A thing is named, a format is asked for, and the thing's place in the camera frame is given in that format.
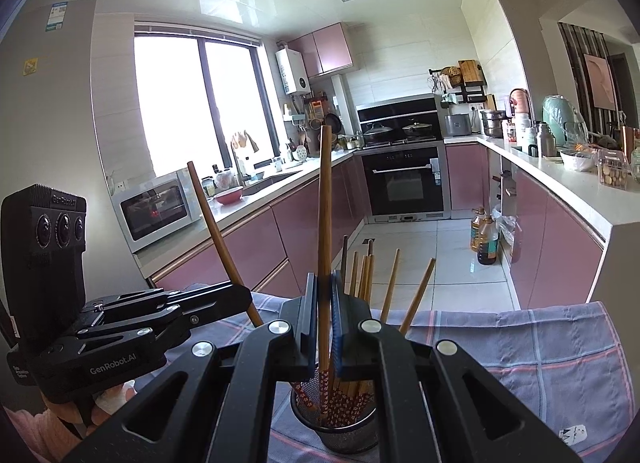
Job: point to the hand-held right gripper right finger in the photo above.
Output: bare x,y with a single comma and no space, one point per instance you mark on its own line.
337,323

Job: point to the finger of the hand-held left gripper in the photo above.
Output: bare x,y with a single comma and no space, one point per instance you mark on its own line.
220,304
150,298

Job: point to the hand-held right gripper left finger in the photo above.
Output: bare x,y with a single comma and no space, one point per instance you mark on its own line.
311,323

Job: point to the black mesh utensil holder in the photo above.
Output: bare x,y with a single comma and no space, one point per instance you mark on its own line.
350,439

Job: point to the person's left forearm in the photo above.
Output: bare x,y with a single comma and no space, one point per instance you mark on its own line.
25,435

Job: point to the person's left hand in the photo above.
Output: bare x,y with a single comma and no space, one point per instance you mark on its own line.
100,405

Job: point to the silver microwave oven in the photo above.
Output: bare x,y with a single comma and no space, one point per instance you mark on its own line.
150,213

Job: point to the pink bowl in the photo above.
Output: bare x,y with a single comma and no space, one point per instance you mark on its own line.
228,196

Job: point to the sink faucet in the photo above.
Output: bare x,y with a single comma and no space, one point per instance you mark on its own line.
235,158

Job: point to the black built-in oven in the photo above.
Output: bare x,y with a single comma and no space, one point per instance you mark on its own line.
400,188

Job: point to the grey refrigerator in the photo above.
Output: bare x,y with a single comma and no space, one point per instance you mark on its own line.
50,118

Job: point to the yellow oil bottle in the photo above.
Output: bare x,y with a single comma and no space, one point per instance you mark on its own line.
479,233

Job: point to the cooking oil bottles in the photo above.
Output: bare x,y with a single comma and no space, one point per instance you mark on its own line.
489,245

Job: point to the blue checked tablecloth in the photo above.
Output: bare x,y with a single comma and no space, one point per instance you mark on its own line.
525,358

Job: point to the cooking pot with lid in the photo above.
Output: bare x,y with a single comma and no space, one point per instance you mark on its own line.
417,129
378,132

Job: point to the kitchen window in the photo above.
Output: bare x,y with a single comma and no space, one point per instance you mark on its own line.
170,103

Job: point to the black range hood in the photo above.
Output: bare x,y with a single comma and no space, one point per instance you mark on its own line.
395,110

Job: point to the silver toaster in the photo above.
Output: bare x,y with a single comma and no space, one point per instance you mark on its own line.
457,124

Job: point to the white water heater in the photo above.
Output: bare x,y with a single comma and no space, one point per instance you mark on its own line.
294,70

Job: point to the steel stockpot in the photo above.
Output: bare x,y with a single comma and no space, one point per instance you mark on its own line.
492,124

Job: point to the white countertop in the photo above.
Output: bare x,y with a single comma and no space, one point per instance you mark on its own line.
575,193

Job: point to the steel thermos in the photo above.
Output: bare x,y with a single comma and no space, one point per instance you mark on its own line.
546,140

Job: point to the pink kettle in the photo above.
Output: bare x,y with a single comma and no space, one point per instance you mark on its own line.
520,103

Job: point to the white bowl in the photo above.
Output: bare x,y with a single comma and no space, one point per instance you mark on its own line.
577,161

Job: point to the green kitchen appliance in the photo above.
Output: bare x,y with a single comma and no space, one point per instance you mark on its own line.
560,115

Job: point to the clear plastic food box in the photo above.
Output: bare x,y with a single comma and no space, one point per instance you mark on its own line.
612,170

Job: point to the wall utensil rack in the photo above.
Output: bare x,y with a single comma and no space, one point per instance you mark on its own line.
315,108

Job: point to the pink wall cabinet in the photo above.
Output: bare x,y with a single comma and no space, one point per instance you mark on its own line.
327,48

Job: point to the wall shelf with cutting boards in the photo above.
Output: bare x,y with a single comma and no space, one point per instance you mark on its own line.
467,75

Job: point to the framed wall picture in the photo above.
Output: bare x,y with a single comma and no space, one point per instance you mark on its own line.
600,80

